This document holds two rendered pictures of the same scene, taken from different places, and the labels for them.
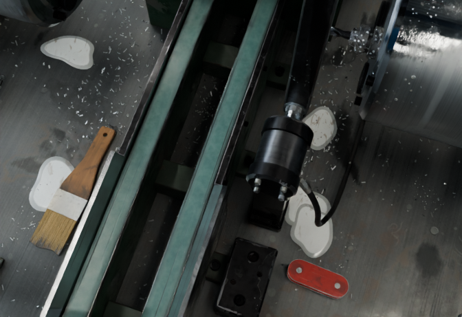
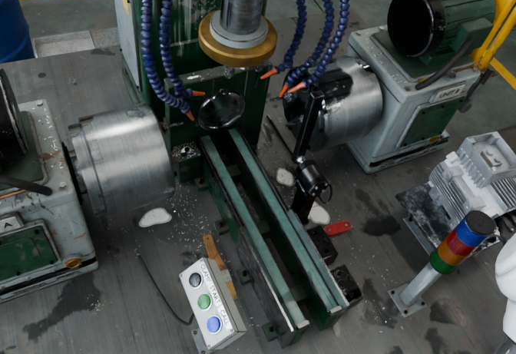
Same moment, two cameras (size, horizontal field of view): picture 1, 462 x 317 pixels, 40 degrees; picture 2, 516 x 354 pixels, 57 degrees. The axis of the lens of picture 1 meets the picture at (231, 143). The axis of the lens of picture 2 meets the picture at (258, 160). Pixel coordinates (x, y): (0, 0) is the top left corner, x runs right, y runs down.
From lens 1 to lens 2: 0.71 m
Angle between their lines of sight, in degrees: 29
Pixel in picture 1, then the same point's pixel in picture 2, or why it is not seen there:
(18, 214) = not seen: hidden behind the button
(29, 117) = (165, 256)
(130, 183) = (256, 235)
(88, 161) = (212, 254)
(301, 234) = (316, 219)
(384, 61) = (325, 119)
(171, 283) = (306, 256)
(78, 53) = (160, 216)
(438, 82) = (345, 115)
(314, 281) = (338, 229)
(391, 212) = (336, 188)
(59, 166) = not seen: hidden behind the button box
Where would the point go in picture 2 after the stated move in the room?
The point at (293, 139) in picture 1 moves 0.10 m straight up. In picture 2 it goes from (314, 166) to (322, 141)
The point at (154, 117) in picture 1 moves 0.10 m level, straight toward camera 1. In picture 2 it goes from (239, 206) to (272, 224)
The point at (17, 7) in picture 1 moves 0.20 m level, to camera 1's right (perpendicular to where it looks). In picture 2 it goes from (170, 189) to (233, 150)
